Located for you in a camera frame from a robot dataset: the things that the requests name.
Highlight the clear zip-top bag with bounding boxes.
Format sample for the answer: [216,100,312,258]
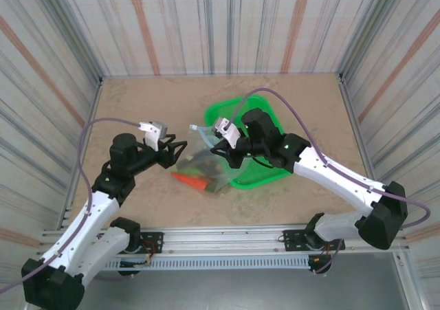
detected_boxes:
[170,123,250,197]

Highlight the green plastic basket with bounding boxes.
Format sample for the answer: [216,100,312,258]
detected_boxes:
[204,95,292,189]

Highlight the orange toy carrot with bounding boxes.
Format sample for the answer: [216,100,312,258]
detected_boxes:
[171,172,209,191]

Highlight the grey metal panel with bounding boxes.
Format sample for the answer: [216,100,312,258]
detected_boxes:
[78,253,413,310]

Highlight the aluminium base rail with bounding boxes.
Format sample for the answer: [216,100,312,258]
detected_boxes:
[41,221,412,256]

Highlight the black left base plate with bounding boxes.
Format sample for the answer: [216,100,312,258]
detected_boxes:
[126,232,164,256]

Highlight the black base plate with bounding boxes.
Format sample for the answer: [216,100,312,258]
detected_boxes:
[281,229,347,253]
[126,232,164,256]

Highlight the red black base wires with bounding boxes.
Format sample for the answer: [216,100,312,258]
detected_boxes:
[118,241,154,268]
[309,243,333,274]

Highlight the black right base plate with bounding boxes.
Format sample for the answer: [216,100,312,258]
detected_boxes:
[281,229,347,253]

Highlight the slotted grey cable duct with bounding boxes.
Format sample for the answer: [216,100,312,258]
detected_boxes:
[102,256,312,270]

